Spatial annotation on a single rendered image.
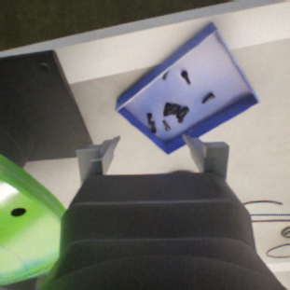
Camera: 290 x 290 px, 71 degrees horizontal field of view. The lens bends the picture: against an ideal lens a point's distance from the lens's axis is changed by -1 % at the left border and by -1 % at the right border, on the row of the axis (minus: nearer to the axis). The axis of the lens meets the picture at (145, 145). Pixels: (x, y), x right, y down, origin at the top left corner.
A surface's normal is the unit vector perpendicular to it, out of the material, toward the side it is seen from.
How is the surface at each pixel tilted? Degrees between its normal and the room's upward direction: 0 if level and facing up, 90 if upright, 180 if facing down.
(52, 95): 0
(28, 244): 24
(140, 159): 0
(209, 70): 0
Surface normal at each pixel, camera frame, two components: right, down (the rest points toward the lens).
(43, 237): 0.42, 0.61
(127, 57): 0.00, 0.70
